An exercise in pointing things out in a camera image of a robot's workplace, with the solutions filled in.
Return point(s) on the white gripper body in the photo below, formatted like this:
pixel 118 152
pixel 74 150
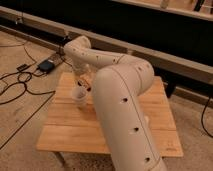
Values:
pixel 82 78

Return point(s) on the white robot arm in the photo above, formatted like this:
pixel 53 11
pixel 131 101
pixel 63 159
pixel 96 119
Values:
pixel 116 86

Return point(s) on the white ceramic cup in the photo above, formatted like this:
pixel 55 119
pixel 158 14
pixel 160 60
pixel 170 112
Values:
pixel 79 95

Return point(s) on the black power adapter box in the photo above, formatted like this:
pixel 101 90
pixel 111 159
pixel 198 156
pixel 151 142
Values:
pixel 46 66

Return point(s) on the wooden table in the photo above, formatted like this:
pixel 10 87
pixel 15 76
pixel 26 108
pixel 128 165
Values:
pixel 69 129

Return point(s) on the small black floor device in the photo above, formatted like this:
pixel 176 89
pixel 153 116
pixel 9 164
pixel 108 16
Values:
pixel 22 67

